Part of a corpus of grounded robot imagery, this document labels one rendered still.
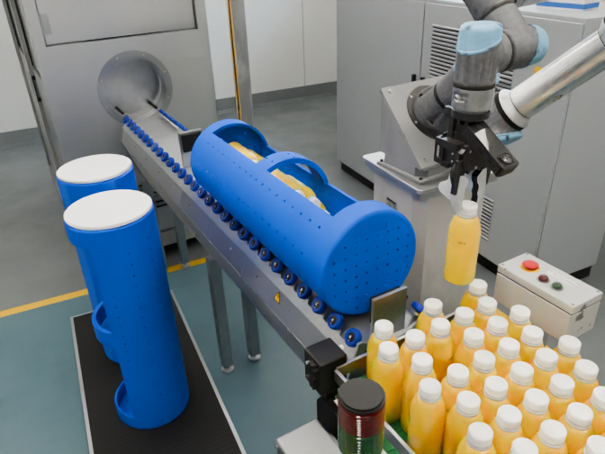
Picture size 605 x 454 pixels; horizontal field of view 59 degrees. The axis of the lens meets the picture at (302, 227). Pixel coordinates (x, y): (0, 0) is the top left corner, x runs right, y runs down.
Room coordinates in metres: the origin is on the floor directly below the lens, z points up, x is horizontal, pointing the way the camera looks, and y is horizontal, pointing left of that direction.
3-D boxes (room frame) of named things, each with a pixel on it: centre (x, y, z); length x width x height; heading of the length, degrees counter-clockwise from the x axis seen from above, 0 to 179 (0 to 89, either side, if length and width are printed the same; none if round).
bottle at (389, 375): (0.80, -0.16, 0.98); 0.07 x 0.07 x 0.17
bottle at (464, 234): (0.97, -0.34, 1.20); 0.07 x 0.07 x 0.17
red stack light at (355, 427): (0.51, -0.07, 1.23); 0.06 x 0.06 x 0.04
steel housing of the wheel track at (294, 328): (1.94, 0.32, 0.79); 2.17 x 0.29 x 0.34; 29
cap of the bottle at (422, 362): (0.77, -0.22, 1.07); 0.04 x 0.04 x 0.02
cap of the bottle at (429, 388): (0.70, -0.22, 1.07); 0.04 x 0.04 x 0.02
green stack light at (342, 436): (0.51, -0.07, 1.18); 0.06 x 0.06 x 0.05
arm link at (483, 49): (0.99, -0.33, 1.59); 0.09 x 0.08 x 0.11; 120
